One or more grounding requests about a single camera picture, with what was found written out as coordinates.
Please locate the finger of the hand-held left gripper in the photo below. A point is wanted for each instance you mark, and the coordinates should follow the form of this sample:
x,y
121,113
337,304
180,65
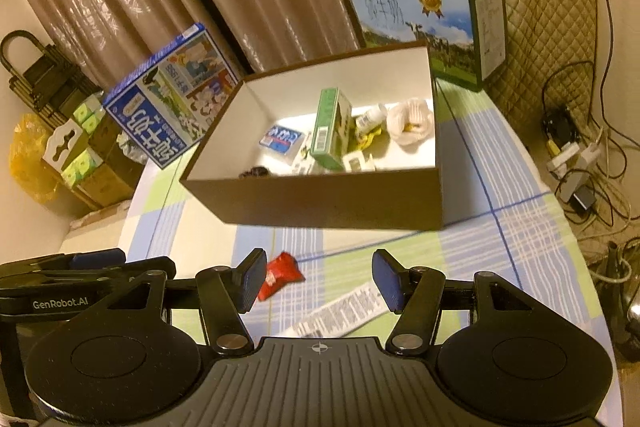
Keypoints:
x,y
95,259
115,271

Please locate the beige quilted chair cover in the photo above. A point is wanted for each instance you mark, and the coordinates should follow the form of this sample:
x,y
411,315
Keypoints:
x,y
545,32

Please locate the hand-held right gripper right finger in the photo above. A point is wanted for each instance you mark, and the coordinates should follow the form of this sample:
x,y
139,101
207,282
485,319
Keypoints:
x,y
387,282

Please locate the grey power adapter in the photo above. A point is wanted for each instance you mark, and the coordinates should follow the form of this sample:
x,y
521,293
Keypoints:
x,y
575,196

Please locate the red snack packet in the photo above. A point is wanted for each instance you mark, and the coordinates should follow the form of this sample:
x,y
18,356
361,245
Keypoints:
x,y
280,277

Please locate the flat cardboard sheet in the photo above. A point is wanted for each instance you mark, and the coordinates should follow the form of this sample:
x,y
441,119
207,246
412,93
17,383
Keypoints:
x,y
100,217

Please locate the small blue tissue packet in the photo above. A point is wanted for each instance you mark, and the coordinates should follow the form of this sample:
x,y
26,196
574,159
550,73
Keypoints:
x,y
281,140

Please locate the white paper leaflet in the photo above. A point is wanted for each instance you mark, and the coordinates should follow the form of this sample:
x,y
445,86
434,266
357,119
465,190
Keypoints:
x,y
345,312

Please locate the dark brown dried flower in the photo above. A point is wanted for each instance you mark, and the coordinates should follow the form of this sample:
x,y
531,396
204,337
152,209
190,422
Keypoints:
x,y
255,172

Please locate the white sock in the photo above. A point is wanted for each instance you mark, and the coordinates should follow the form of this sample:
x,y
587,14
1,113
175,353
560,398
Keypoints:
x,y
410,122

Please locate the green tissue pack display box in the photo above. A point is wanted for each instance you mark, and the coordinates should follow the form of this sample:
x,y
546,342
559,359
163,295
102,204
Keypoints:
x,y
75,157

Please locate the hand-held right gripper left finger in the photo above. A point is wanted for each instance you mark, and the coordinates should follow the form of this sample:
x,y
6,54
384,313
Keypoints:
x,y
250,279

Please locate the white power strip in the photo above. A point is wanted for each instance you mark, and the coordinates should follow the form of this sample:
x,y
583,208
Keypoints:
x,y
572,156

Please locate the small white pill bottle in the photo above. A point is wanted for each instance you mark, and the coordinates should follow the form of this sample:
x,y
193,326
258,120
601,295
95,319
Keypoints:
x,y
371,117

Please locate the stack of black folding chairs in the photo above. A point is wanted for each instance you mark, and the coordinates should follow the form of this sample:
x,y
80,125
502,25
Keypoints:
x,y
45,77

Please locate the yellow plastic bag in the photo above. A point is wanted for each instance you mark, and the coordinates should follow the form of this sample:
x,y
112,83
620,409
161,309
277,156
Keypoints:
x,y
30,162

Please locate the green milk carton box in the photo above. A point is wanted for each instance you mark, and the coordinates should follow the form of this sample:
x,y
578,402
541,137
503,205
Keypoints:
x,y
425,17

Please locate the blue milk carton box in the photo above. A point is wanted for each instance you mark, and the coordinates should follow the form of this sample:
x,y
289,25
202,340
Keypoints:
x,y
165,107

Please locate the small clear plastic package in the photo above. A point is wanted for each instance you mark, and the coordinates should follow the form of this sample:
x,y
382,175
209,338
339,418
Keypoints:
x,y
357,163

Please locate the yellow snack pouch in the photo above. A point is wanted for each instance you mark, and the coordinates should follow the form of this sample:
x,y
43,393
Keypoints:
x,y
370,138

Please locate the black power adapter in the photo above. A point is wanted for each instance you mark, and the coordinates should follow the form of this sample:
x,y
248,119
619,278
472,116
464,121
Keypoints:
x,y
559,123

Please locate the green medicine box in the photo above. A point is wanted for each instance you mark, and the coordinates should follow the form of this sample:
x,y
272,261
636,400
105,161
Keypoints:
x,y
327,132

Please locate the brown cardboard box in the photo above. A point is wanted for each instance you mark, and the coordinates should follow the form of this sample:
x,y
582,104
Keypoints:
x,y
325,202

